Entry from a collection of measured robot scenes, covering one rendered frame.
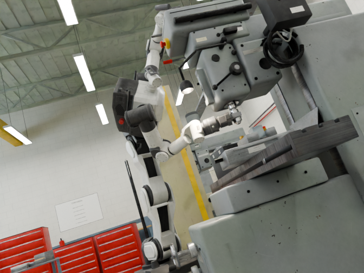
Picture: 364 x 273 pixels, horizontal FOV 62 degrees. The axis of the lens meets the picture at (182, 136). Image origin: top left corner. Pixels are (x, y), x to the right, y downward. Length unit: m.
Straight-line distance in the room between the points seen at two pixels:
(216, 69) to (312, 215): 0.86
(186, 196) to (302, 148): 2.34
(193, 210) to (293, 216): 1.89
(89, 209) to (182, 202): 7.61
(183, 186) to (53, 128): 8.68
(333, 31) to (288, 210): 0.98
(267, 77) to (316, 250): 0.87
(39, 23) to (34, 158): 4.80
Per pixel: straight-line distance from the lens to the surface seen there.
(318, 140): 1.07
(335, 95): 1.68
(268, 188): 1.44
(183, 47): 1.84
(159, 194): 1.92
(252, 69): 1.68
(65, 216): 10.80
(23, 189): 11.29
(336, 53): 1.80
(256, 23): 1.87
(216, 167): 2.05
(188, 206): 3.25
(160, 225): 1.94
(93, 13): 8.46
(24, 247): 6.42
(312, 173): 1.55
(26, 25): 8.57
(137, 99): 1.75
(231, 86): 1.62
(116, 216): 10.54
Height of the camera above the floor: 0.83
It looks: 14 degrees up
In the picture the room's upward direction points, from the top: 19 degrees counter-clockwise
